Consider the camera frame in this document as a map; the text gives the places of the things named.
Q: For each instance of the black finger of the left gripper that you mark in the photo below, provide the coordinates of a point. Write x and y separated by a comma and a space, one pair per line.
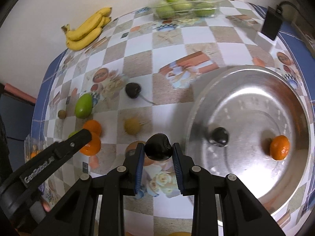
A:
64, 150

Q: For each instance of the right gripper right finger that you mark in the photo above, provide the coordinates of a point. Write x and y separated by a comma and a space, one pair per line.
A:
198, 182

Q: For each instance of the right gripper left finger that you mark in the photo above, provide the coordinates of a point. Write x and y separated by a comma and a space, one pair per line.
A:
124, 180

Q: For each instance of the green round jujube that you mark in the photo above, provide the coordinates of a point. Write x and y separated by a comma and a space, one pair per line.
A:
72, 133

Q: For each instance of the orange tangerine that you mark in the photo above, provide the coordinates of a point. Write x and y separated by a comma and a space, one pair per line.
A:
93, 126
93, 147

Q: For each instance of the brown round longan fruit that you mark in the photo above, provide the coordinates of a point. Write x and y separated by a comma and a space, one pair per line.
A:
132, 126

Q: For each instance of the clear box of small fruits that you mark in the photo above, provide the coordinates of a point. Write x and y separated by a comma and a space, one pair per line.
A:
33, 147

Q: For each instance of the person's left hand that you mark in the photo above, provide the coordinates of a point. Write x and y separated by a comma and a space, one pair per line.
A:
45, 205

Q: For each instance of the small brown longan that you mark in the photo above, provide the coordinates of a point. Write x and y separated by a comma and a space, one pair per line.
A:
62, 114

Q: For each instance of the green oval jujube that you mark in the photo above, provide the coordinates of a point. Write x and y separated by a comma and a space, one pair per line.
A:
84, 105

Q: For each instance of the dark cherry in tray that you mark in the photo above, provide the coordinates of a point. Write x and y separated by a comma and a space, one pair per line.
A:
219, 137

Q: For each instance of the dark cherry with stem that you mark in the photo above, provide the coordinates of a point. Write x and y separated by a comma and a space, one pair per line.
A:
133, 91

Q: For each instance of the small orange in tray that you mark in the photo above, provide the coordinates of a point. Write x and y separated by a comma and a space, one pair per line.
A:
279, 147

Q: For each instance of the checkered printed tablecloth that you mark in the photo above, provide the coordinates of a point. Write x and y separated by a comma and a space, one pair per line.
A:
172, 61

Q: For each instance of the round silver metal tray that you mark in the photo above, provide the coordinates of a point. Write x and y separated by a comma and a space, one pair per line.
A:
254, 104

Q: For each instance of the yellow banana bunch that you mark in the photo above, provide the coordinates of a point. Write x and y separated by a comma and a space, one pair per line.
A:
88, 31

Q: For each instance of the clear plastic fruit box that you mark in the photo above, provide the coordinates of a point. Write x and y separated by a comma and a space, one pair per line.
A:
173, 9

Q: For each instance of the black power adapter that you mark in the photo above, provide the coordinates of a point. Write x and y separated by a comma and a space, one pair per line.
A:
274, 20

